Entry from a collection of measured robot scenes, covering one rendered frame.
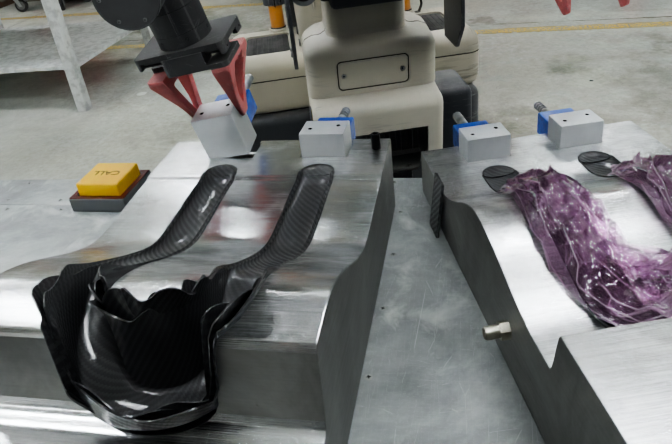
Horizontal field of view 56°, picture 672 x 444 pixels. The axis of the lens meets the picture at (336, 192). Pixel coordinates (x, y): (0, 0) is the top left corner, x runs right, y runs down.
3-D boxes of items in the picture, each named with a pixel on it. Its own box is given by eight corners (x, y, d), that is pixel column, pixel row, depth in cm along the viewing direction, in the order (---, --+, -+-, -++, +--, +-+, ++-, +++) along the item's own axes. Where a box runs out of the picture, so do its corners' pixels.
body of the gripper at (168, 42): (228, 58, 62) (196, -13, 58) (140, 77, 65) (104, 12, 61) (244, 29, 67) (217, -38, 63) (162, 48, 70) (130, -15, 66)
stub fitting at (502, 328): (505, 331, 51) (481, 335, 50) (505, 316, 50) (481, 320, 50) (511, 343, 49) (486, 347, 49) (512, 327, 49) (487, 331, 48)
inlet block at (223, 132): (239, 99, 81) (223, 62, 78) (274, 92, 80) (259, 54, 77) (210, 160, 72) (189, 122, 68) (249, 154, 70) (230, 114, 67)
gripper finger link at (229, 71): (255, 126, 67) (220, 48, 61) (196, 137, 69) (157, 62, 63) (269, 93, 72) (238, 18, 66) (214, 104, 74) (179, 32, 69)
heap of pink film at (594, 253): (479, 191, 65) (479, 121, 61) (645, 166, 65) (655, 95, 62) (598, 376, 42) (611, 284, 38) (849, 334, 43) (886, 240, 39)
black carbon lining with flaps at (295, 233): (210, 180, 71) (191, 102, 66) (349, 180, 68) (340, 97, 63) (25, 436, 42) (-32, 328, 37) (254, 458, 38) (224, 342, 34)
